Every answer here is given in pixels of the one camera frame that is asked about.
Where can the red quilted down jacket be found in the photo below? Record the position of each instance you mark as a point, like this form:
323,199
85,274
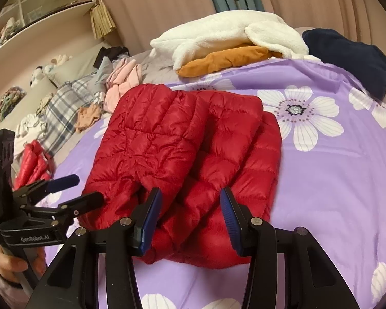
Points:
186,141

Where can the grey bedding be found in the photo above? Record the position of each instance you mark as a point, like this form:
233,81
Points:
157,67

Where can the hanging beige tassel bundle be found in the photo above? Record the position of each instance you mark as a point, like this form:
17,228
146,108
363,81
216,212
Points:
102,19

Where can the shiny red garment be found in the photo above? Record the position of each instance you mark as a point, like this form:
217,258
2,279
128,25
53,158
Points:
32,164

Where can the black garment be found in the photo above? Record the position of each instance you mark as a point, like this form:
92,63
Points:
111,54

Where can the peach garment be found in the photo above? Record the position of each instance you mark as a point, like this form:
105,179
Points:
88,117

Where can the white fleece garment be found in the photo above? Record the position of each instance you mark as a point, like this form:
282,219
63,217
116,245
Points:
218,33

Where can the purple floral bedsheet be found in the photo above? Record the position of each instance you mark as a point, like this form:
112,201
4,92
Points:
325,183

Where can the pale pink garment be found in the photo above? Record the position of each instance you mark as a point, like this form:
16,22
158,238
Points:
122,83

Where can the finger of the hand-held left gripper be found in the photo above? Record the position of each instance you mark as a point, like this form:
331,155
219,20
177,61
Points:
64,180
83,201

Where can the multicoloured knitted item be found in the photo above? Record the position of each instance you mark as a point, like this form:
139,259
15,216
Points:
10,103

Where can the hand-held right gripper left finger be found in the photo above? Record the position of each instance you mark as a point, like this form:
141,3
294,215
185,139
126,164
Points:
149,223

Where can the orange garment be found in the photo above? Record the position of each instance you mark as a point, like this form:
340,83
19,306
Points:
225,59

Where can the white shelf cabinet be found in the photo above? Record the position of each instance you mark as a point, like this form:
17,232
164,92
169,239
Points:
35,9

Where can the grey plaid garment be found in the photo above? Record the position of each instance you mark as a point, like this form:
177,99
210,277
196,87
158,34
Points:
67,106

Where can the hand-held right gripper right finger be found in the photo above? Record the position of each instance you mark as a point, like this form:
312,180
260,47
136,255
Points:
231,223

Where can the white plush toy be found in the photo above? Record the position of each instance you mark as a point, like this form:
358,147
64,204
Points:
38,74

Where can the navy blue garment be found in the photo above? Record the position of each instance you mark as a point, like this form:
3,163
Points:
353,58

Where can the person's left hand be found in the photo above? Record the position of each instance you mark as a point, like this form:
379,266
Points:
8,265

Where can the white crumpled garment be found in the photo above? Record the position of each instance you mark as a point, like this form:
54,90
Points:
27,132

